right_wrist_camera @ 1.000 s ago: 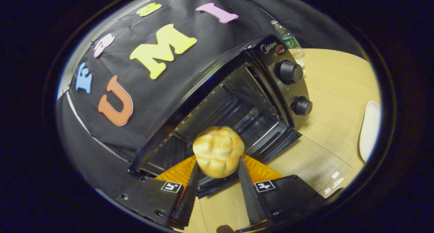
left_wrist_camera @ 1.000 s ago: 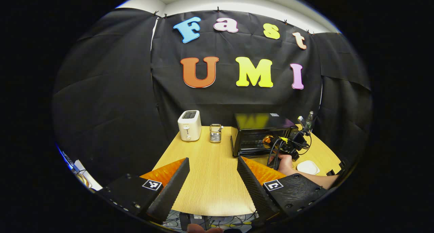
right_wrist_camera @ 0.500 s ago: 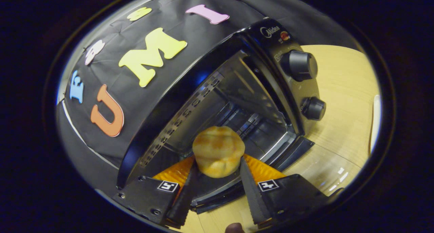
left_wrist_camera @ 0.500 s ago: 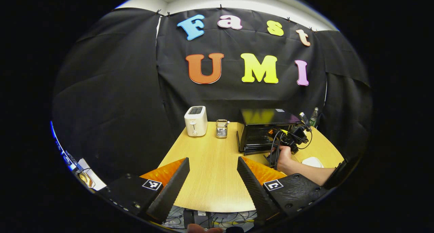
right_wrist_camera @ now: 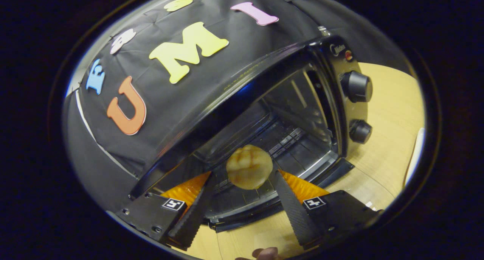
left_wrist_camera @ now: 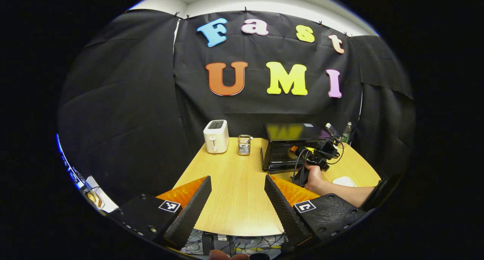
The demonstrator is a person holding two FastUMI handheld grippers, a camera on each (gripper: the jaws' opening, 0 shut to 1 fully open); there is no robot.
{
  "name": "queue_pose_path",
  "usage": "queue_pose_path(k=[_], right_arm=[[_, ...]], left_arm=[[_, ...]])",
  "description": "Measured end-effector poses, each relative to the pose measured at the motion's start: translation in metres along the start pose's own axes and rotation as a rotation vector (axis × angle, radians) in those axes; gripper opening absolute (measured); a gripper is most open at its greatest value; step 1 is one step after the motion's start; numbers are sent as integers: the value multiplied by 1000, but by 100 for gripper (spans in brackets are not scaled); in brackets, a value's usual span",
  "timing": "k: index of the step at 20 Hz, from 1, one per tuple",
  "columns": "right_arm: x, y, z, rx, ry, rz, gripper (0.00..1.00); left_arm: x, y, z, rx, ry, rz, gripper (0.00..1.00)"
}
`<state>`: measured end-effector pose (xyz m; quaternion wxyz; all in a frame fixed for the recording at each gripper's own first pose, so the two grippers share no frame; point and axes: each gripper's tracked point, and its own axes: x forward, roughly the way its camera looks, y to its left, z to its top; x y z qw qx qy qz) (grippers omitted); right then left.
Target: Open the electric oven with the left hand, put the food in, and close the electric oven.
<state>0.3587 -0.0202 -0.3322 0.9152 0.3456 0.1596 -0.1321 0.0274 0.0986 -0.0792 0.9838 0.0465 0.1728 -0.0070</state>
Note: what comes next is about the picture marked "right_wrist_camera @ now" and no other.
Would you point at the white plate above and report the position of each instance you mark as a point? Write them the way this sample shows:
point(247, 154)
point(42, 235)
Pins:
point(416, 154)

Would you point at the black electric oven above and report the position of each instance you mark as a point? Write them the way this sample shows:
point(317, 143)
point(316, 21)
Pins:
point(359, 110)

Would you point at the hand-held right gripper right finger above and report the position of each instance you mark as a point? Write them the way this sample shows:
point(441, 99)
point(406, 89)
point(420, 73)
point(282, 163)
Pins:
point(298, 218)

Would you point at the round golden bread bun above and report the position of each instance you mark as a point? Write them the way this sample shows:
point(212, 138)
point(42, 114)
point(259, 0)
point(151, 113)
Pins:
point(249, 167)

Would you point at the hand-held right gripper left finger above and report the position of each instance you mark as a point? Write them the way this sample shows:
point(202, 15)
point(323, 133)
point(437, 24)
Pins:
point(193, 220)

